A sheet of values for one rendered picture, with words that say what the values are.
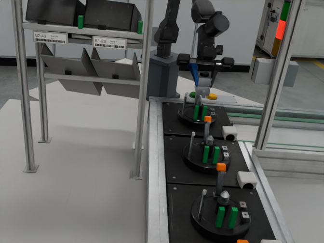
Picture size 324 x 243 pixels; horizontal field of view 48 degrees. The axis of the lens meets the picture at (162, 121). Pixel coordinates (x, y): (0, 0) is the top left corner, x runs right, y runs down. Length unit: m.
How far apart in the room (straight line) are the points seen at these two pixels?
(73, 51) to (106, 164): 3.19
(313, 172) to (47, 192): 0.85
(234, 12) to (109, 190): 3.64
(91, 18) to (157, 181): 0.47
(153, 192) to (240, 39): 3.82
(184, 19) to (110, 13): 3.36
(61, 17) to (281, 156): 0.79
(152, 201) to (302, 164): 0.57
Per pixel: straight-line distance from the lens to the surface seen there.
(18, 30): 1.02
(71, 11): 1.02
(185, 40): 4.42
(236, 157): 1.12
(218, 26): 1.19
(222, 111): 1.39
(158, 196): 0.95
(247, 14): 4.58
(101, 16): 1.02
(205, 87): 1.22
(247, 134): 1.38
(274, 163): 1.26
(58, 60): 1.16
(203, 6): 1.29
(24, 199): 1.10
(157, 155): 1.10
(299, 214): 1.17
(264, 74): 1.13
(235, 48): 4.65
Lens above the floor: 1.56
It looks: 28 degrees down
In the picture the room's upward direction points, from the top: 6 degrees clockwise
